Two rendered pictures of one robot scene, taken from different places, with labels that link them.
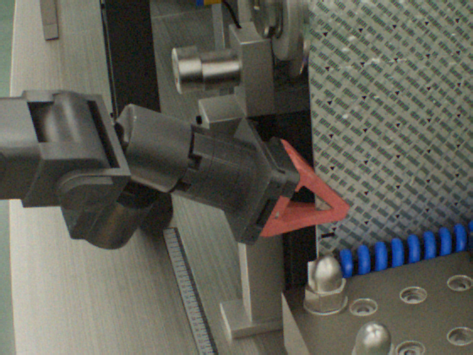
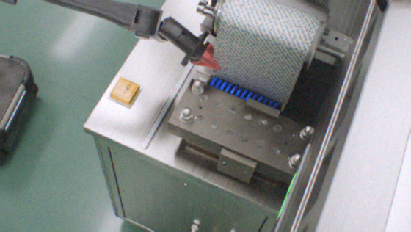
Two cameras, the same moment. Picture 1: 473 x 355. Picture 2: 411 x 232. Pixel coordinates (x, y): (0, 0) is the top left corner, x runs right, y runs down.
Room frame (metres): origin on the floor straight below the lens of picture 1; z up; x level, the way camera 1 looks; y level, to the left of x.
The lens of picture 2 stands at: (-0.04, -0.43, 2.21)
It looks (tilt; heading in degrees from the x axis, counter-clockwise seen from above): 60 degrees down; 26
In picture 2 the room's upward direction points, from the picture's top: 8 degrees clockwise
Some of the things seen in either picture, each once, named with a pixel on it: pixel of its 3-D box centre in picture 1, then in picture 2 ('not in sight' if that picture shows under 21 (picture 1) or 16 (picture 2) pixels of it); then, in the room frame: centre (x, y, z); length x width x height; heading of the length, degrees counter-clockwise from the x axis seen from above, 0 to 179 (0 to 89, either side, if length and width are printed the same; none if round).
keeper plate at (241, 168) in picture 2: not in sight; (235, 167); (0.52, -0.27, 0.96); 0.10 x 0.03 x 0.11; 100
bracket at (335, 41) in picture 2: not in sight; (337, 41); (0.81, -0.34, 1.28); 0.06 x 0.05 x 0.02; 100
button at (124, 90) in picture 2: not in sight; (125, 90); (0.56, 0.15, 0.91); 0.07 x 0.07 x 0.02; 10
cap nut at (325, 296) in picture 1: (325, 281); (197, 85); (0.63, -0.06, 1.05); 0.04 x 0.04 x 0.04
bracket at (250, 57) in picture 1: (241, 189); (211, 40); (0.79, 0.00, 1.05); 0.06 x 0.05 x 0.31; 100
